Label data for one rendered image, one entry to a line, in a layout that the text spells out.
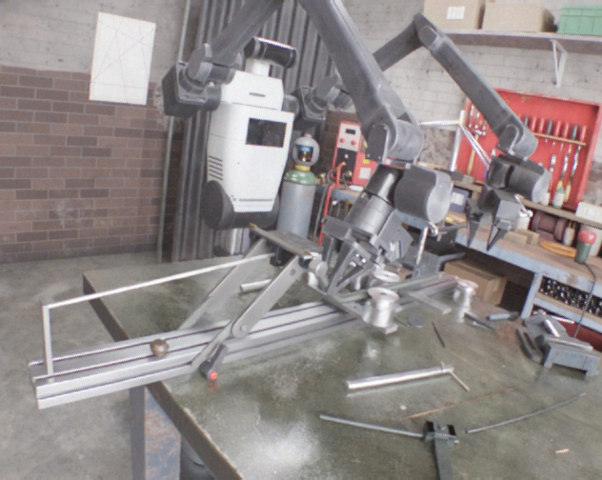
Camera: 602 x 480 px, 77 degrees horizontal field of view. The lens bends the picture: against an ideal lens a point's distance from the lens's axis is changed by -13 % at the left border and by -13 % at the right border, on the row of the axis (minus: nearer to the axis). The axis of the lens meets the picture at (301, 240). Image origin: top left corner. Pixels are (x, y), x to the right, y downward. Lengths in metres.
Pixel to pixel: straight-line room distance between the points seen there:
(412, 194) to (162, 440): 0.67
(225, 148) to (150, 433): 0.79
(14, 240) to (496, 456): 3.12
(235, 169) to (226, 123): 0.14
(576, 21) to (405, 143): 2.12
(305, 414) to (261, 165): 0.90
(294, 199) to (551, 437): 2.19
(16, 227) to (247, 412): 2.87
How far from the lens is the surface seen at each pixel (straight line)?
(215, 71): 1.12
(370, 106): 0.65
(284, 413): 0.54
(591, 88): 2.85
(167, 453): 0.96
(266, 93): 1.38
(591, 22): 2.65
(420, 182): 0.60
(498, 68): 3.06
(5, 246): 3.31
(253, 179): 1.30
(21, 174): 3.19
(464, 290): 1.00
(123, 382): 0.55
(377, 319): 0.68
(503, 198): 0.86
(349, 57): 0.71
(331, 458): 0.49
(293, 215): 2.63
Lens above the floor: 1.22
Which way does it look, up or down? 16 degrees down
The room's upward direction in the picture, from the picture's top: 10 degrees clockwise
